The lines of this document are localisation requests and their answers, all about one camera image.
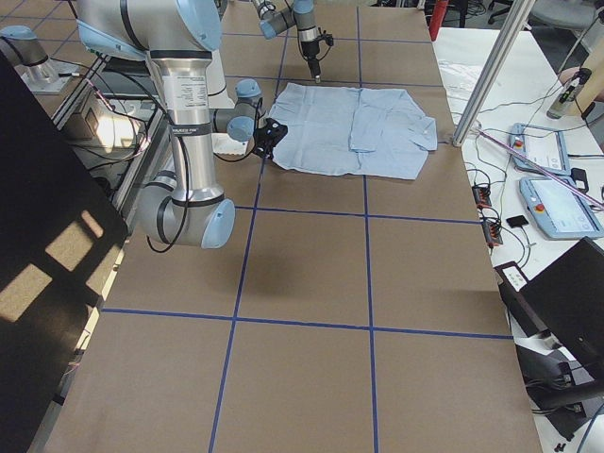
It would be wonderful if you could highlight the blue teach pendant near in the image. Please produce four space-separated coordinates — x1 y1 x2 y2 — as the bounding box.
518 177 603 240

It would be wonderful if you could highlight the blue teach pendant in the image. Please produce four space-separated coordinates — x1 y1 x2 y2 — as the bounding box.
518 177 603 240
510 123 571 176

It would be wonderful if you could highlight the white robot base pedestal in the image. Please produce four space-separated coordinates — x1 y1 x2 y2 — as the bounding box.
197 0 246 157

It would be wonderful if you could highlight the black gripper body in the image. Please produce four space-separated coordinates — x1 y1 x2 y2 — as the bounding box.
300 40 321 76
252 118 288 159

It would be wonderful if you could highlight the right black braided cable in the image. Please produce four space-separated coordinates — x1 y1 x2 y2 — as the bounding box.
98 51 265 254

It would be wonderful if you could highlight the black monitor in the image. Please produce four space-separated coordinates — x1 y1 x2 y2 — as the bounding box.
1 61 127 452

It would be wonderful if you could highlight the light blue button-up shirt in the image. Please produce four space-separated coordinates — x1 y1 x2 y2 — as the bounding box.
270 83 438 180

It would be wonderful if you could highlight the reacher grabber stick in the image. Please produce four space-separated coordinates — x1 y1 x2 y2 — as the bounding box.
475 129 604 211

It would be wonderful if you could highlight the blue teach pendant far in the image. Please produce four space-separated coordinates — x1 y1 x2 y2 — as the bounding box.
510 123 571 176

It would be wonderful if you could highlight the grey aluminium frame post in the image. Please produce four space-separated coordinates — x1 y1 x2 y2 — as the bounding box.
452 0 536 147

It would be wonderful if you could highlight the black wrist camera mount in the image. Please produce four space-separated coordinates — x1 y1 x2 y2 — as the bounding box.
317 28 334 47

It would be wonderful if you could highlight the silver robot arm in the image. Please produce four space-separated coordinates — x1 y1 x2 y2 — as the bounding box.
77 1 288 249
252 0 333 83

